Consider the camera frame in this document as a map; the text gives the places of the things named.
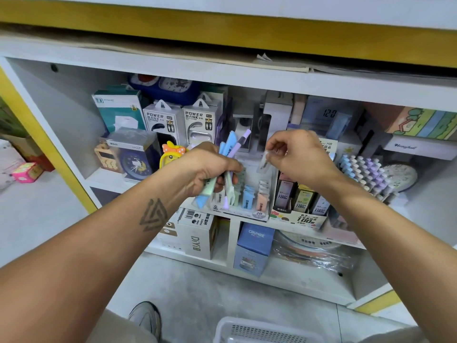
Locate person's left hand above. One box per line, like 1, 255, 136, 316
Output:
166, 142, 245, 202

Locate person's right hand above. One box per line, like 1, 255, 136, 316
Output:
266, 130, 340, 192

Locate small pale refill packet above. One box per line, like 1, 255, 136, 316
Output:
259, 148, 274, 170

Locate bundle of blue green packets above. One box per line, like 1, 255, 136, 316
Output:
196, 128, 252, 212

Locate white shelf with yellow trim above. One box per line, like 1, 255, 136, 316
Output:
0, 0, 457, 319

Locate white plastic basket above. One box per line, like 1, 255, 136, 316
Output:
213, 316, 326, 343

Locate person's right forearm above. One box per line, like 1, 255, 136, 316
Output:
325, 176, 457, 343

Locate person's left forearm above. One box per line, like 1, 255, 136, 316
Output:
0, 178, 195, 343

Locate yellow alarm clock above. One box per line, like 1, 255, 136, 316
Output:
160, 141, 187, 169

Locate white hanging accessory box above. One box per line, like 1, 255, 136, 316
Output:
183, 92, 226, 147
143, 100, 185, 143

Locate white tall box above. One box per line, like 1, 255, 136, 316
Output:
263, 91, 294, 143

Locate grey digital clock box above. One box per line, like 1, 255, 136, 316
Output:
303, 96, 361, 136

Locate white refill display box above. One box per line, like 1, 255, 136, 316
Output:
270, 135, 340, 229

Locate clear plastic tray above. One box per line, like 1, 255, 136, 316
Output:
210, 153, 276, 222

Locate clear boxed dark clock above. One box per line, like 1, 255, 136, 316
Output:
107, 128, 161, 181

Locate tape dispenser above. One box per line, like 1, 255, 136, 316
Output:
232, 114, 255, 140

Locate large white cardboard box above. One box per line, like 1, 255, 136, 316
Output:
159, 207, 220, 260

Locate small tan alarm clock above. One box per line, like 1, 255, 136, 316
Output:
93, 141, 122, 173

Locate stack of wrapped discs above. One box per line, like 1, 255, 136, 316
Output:
275, 232, 361, 274

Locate flat cardboard sheets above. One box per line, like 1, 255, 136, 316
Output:
29, 32, 457, 74

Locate teal white box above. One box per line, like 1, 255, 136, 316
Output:
92, 85, 147, 134

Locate white round clock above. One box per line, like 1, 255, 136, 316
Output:
382, 164, 419, 192

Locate blue small carton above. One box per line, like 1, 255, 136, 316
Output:
233, 222, 277, 277

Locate white long box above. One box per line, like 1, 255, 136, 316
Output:
382, 133, 457, 161

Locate pastel sticky notes pack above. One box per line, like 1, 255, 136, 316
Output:
364, 105, 457, 141

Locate grey sneaker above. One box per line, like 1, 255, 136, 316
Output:
129, 301, 162, 336

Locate assorted small colourful boxes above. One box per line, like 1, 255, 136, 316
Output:
0, 96, 54, 190

